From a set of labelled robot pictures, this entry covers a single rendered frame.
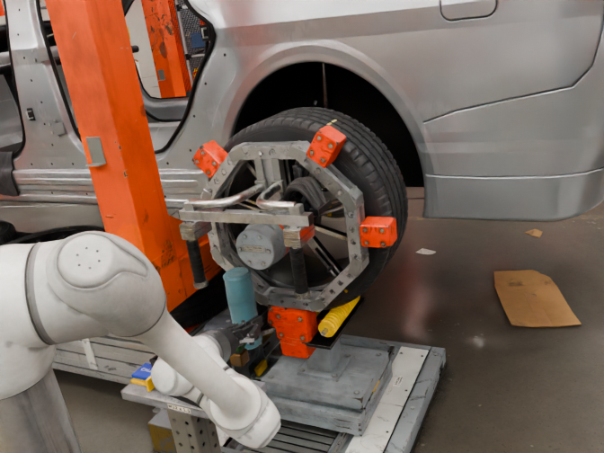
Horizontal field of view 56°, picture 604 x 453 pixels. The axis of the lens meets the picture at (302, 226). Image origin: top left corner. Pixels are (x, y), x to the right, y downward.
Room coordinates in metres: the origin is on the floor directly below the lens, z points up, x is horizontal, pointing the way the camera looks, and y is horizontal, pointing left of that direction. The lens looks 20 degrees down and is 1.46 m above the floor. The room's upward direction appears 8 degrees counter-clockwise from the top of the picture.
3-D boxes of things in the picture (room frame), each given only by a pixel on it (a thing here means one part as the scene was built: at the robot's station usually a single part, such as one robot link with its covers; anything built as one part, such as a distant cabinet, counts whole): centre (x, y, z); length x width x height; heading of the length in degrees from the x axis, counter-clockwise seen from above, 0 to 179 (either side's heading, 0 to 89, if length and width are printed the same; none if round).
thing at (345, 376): (1.84, -0.02, 0.32); 0.40 x 0.30 x 0.28; 62
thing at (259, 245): (1.63, 0.10, 0.85); 0.21 x 0.14 x 0.14; 152
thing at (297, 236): (1.43, 0.01, 0.93); 0.09 x 0.05 x 0.05; 152
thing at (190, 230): (1.59, 0.31, 0.93); 0.09 x 0.05 x 0.05; 152
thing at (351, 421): (1.86, 0.03, 0.13); 0.50 x 0.36 x 0.10; 62
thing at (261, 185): (1.63, 0.21, 1.03); 0.19 x 0.18 x 0.11; 152
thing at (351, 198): (1.69, 0.06, 0.85); 0.54 x 0.07 x 0.54; 62
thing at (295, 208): (1.53, 0.03, 1.03); 0.19 x 0.18 x 0.11; 152
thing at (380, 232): (1.55, -0.22, 0.85); 0.09 x 0.08 x 0.07; 62
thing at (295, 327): (1.72, 0.04, 0.48); 0.16 x 0.12 x 0.17; 152
